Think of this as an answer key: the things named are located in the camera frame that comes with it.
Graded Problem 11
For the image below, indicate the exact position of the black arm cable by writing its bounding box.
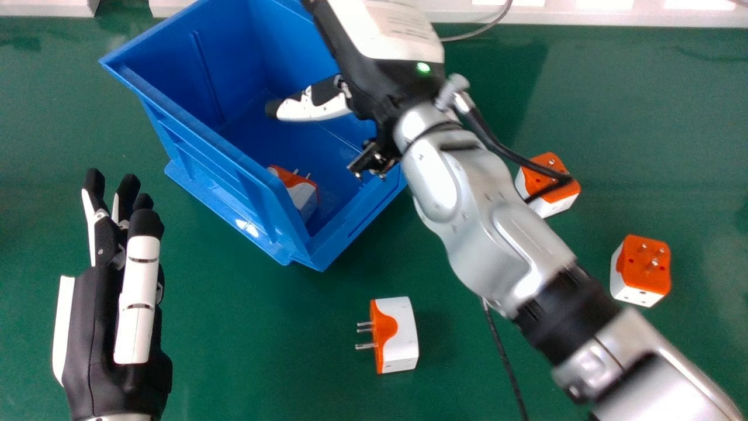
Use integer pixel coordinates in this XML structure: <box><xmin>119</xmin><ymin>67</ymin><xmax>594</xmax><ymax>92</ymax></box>
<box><xmin>480</xmin><ymin>297</ymin><xmax>530</xmax><ymax>421</ymax></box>

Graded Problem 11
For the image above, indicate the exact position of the grey cable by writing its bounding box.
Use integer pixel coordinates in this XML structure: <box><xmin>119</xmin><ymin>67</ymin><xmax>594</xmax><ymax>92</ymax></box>
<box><xmin>439</xmin><ymin>0</ymin><xmax>514</xmax><ymax>43</ymax></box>

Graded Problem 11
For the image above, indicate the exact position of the white-and-orange plug adapter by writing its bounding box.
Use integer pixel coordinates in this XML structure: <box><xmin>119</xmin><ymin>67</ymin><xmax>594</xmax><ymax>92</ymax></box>
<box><xmin>515</xmin><ymin>152</ymin><xmax>581</xmax><ymax>219</ymax></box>
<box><xmin>267</xmin><ymin>164</ymin><xmax>320</xmax><ymax>224</ymax></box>
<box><xmin>355</xmin><ymin>296</ymin><xmax>420</xmax><ymax>374</ymax></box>
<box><xmin>610</xmin><ymin>234</ymin><xmax>672</xmax><ymax>308</ymax></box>

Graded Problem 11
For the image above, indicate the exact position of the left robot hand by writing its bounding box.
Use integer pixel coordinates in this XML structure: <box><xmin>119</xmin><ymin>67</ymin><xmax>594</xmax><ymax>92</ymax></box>
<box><xmin>52</xmin><ymin>168</ymin><xmax>174</xmax><ymax>421</ymax></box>

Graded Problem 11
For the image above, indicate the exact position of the blue plastic bin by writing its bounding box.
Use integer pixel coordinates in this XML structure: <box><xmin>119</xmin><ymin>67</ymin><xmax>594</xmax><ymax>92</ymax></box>
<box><xmin>98</xmin><ymin>0</ymin><xmax>408</xmax><ymax>272</ymax></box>

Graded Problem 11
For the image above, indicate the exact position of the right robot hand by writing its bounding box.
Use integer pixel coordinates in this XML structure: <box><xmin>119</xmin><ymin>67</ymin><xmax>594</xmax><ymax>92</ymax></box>
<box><xmin>264</xmin><ymin>0</ymin><xmax>446</xmax><ymax>130</ymax></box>

